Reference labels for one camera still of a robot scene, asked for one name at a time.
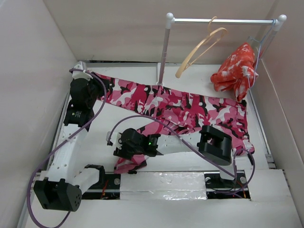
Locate pink camouflage trousers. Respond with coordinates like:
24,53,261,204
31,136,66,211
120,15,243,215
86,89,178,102
91,71,256,175

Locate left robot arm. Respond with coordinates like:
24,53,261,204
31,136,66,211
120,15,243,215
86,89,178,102
34,78,109,212

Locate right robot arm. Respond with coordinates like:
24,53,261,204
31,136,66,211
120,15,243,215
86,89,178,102
111,126,237,187

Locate wooden clothes hanger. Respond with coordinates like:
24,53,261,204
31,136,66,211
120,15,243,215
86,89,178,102
175,16,228,78

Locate silver foil tape strip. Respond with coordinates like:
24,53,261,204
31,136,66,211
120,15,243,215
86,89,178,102
120,171,207,200

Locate orange white patterned garment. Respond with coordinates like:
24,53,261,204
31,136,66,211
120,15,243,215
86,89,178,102
210,42,258,102

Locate white clothes rack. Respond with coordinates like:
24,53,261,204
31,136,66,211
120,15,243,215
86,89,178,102
157,13,287,86

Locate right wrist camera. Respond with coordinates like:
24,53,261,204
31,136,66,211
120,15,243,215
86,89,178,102
106,132,122,147

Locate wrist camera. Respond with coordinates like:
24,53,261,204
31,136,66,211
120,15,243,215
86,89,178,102
106,132,122,147
72,61,93,81

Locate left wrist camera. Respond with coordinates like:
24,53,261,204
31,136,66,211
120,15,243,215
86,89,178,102
72,61,93,81

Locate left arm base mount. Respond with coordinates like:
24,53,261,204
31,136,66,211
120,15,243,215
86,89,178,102
82,173,121,200

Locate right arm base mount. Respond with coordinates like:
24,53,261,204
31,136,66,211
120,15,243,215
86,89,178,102
204,171,250,200

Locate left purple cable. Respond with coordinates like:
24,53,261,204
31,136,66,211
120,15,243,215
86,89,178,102
26,68,106,228

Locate purple cable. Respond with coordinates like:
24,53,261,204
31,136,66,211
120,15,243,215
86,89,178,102
26,68,106,228
109,115,257,198

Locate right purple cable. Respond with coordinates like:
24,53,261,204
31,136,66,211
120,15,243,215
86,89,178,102
109,115,257,198

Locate blue wire hanger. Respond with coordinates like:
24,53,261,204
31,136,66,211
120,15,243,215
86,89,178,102
247,19,276,89

